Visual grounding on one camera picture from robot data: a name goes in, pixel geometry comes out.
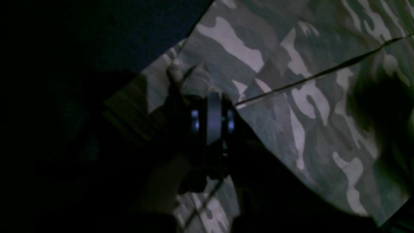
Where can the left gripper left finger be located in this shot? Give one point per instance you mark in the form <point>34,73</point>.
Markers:
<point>92,186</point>

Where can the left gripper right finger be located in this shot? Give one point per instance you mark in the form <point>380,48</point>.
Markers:
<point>271,198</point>

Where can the black table cloth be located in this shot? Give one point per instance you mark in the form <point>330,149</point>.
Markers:
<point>112,35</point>

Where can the camouflage t-shirt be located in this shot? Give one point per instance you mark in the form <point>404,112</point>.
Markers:
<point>295,70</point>

